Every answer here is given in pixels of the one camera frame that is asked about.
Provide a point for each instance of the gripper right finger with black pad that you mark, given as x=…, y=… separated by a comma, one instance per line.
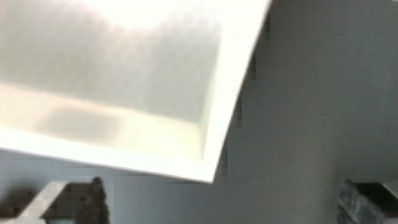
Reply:
x=369, y=203

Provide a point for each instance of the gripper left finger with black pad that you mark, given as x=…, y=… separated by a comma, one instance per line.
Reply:
x=70, y=203

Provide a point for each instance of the white drawer box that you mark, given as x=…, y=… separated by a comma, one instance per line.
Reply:
x=122, y=75

